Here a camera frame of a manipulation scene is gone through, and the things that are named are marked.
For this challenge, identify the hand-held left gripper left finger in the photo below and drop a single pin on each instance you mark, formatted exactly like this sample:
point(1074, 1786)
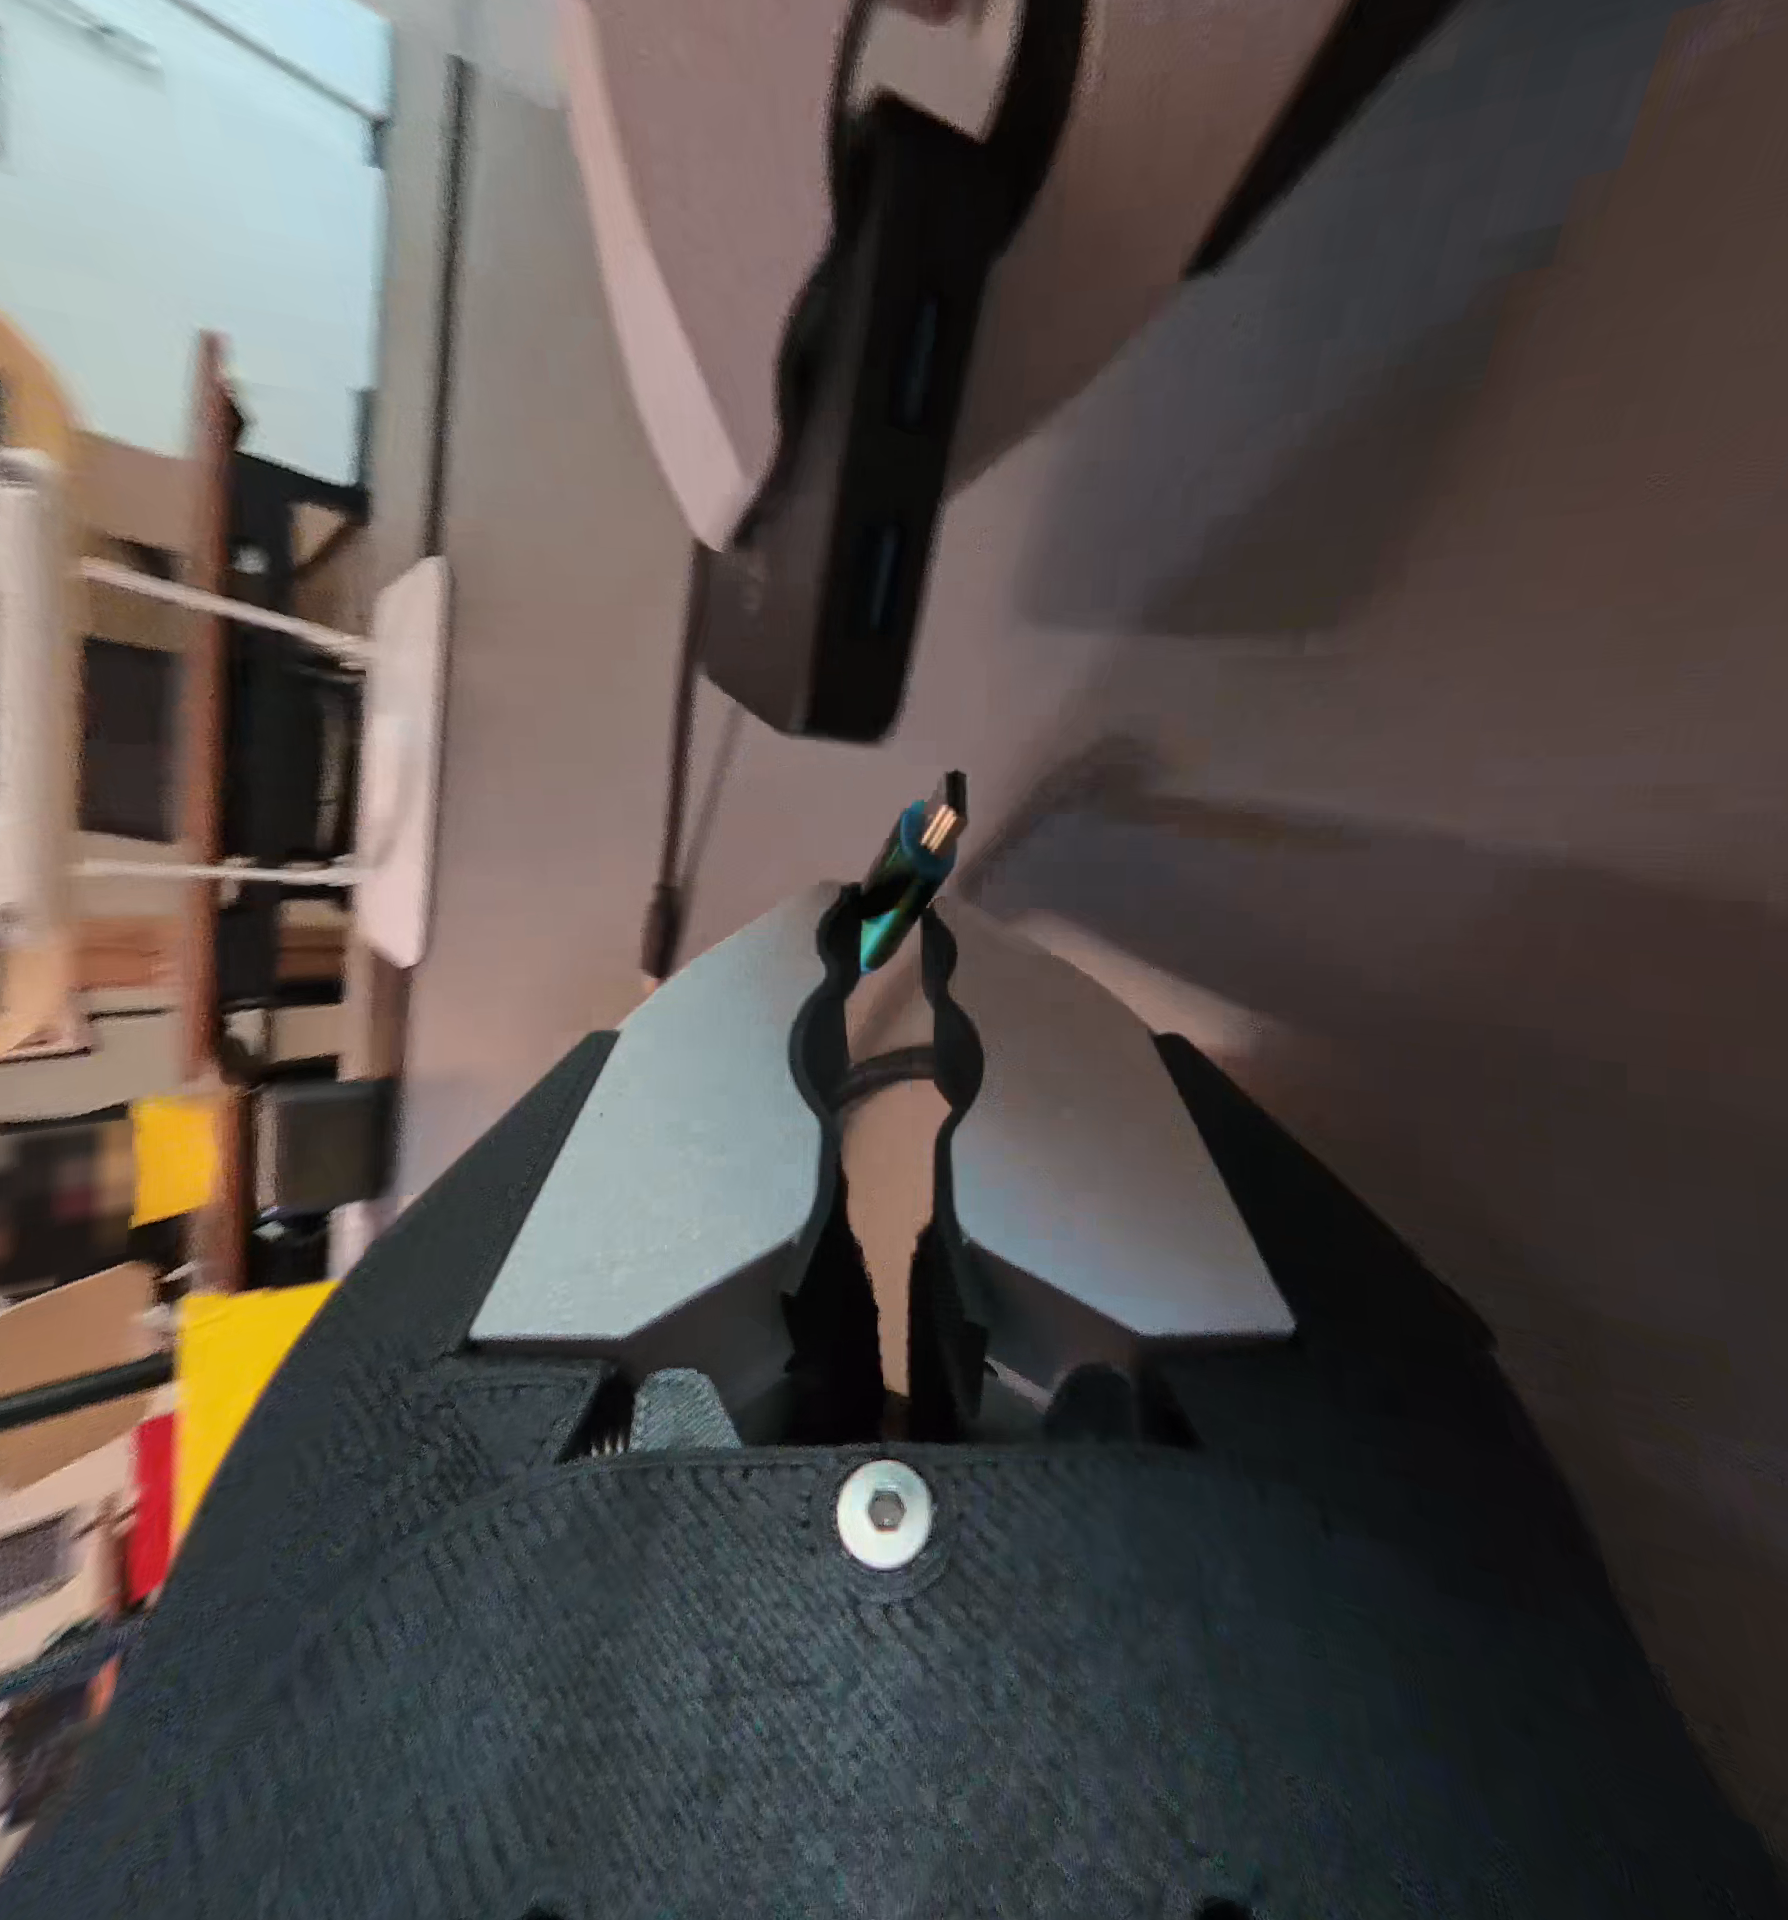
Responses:
point(654, 1186)

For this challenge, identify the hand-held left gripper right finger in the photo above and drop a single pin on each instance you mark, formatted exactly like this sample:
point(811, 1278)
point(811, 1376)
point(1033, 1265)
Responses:
point(1104, 1186)

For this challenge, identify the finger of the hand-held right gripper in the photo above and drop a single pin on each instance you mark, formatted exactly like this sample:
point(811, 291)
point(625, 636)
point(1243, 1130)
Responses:
point(1133, 194)
point(685, 225)

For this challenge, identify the yellow plastic bin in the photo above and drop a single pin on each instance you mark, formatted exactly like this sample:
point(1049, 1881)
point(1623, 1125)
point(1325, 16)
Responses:
point(249, 1381)

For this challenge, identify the small black box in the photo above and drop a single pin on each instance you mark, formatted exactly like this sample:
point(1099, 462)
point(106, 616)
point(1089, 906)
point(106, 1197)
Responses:
point(324, 1148)

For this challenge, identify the small yellow bin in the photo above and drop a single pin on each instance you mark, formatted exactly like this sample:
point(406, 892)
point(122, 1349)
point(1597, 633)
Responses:
point(173, 1155)

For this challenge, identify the black board on white stand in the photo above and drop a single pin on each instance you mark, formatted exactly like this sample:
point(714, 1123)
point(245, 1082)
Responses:
point(406, 751)

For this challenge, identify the red plastic bin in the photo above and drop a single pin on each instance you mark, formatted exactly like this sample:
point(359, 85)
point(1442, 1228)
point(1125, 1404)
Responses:
point(152, 1500)

